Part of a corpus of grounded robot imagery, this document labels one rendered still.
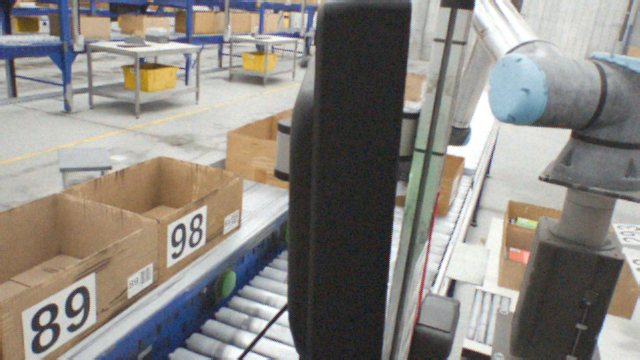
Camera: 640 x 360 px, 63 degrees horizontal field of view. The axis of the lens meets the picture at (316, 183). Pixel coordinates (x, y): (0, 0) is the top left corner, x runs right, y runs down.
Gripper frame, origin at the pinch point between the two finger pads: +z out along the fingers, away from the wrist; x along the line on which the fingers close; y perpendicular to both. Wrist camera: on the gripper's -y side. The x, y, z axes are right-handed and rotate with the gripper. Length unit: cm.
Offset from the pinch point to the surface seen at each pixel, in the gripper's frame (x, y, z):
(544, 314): -82, 55, -9
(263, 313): -94, -12, 6
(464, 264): -35.4, 34.2, 5.1
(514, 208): 14.6, 47.6, -1.6
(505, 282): -45, 48, 3
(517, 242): -17, 50, 0
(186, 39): 499, -445, 4
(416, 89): 196, -32, -18
